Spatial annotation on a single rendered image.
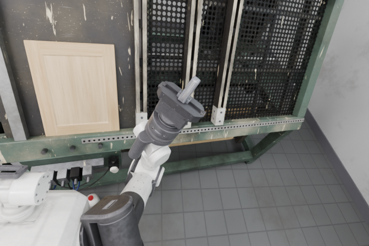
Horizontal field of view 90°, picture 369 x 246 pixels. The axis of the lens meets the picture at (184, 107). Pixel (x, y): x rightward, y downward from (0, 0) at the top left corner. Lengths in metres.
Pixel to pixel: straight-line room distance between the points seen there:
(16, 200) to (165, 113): 0.34
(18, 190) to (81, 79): 0.68
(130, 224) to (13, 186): 0.26
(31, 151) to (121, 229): 0.84
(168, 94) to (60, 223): 0.39
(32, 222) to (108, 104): 0.68
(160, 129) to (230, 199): 1.77
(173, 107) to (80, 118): 0.81
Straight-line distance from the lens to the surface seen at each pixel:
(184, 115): 0.42
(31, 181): 0.52
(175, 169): 1.86
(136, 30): 0.99
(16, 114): 1.20
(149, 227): 1.92
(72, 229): 0.58
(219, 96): 1.20
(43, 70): 1.12
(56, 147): 1.24
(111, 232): 0.55
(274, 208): 2.39
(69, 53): 1.07
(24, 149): 1.28
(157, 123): 0.46
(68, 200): 0.61
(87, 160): 1.29
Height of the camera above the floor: 1.90
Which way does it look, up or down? 49 degrees down
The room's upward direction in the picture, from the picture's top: 20 degrees clockwise
